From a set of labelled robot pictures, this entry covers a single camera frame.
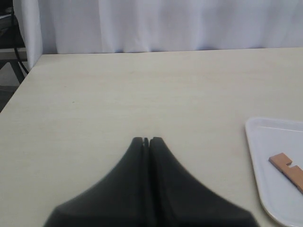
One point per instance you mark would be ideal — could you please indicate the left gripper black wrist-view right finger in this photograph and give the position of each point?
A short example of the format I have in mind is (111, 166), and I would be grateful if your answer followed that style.
(182, 201)

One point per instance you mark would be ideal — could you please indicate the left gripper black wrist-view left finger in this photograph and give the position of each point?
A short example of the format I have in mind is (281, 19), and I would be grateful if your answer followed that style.
(118, 200)

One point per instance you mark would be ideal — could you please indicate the dark metal frame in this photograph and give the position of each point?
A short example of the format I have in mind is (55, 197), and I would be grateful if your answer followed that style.
(12, 47)

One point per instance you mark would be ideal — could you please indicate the wooden notched puzzle piece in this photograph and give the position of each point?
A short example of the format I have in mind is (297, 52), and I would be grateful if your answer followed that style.
(294, 173)

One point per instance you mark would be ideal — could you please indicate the white plastic tray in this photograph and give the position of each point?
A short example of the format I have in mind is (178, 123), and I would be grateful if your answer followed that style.
(279, 197)

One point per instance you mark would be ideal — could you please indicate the white curtain backdrop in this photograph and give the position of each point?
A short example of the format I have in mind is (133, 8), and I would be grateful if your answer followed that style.
(109, 26)

